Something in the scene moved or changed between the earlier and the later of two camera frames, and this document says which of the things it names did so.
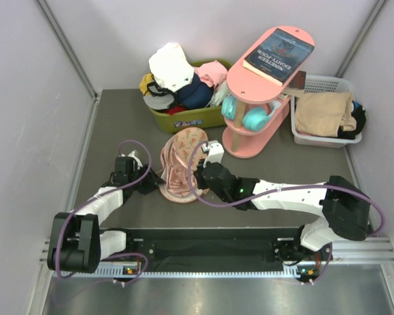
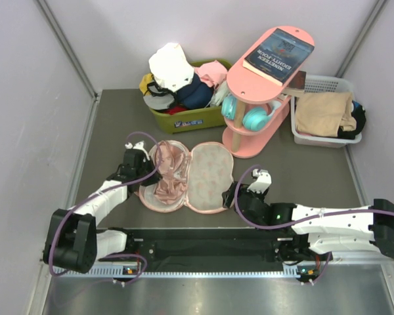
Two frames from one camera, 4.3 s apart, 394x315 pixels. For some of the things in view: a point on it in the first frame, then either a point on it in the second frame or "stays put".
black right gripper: (201, 184) to (242, 189)
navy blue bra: (197, 94) stays put
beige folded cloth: (325, 114) stays put
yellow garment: (146, 79) stays put
